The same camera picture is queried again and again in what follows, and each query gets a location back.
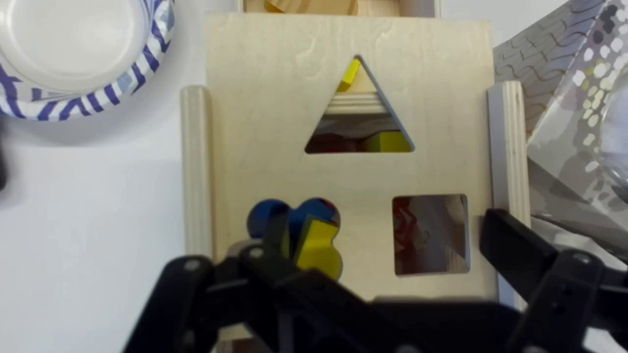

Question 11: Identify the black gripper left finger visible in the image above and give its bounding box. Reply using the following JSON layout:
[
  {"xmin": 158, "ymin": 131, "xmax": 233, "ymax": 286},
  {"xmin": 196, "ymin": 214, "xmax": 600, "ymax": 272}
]
[{"xmin": 121, "ymin": 210, "xmax": 370, "ymax": 353}]

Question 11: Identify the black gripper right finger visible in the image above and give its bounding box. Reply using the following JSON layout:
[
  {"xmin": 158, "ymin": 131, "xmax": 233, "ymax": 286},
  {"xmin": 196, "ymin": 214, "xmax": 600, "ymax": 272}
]
[{"xmin": 478, "ymin": 208, "xmax": 628, "ymax": 353}]

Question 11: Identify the wooden lid with shape holes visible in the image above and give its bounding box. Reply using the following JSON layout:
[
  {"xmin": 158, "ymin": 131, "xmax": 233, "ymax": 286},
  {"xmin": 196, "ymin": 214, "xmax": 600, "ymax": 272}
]
[{"xmin": 204, "ymin": 12, "xmax": 498, "ymax": 302}]

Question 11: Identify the wooden shape sorter box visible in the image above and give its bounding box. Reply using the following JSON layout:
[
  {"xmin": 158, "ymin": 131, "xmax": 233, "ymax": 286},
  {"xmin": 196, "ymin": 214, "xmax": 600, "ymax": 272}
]
[{"xmin": 178, "ymin": 78, "xmax": 533, "ymax": 312}]

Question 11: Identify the yellow wooden block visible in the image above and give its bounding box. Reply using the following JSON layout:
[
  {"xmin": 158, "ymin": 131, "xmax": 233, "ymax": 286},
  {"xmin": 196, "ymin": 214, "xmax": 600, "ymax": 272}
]
[{"xmin": 290, "ymin": 218, "xmax": 341, "ymax": 274}]

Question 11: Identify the clear plastic bag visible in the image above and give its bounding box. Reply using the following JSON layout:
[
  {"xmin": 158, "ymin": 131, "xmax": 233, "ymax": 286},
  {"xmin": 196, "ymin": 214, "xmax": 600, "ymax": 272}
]
[{"xmin": 490, "ymin": 0, "xmax": 628, "ymax": 263}]

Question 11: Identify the blue white paper plate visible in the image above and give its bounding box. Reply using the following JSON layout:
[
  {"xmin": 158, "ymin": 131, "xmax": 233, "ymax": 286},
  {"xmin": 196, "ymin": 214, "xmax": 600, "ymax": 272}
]
[{"xmin": 0, "ymin": 0, "xmax": 176, "ymax": 123}]

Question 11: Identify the shallow wooden tray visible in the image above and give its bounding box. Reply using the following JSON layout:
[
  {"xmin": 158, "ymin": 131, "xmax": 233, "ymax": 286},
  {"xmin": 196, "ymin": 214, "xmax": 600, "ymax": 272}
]
[{"xmin": 235, "ymin": 0, "xmax": 441, "ymax": 19}]

